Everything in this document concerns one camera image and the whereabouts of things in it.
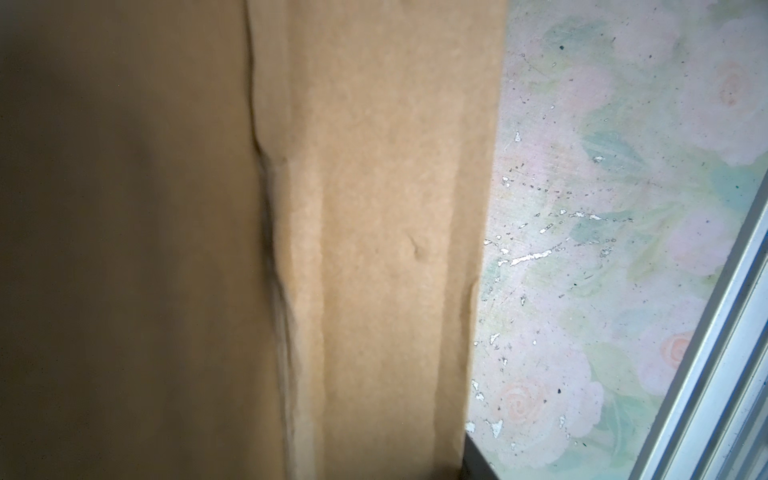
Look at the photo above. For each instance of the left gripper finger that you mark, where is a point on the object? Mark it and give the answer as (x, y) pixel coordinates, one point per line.
(474, 464)

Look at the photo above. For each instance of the cardboard box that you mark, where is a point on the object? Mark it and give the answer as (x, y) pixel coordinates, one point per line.
(242, 239)

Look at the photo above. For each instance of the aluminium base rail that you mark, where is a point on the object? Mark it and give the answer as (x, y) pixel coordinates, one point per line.
(713, 421)

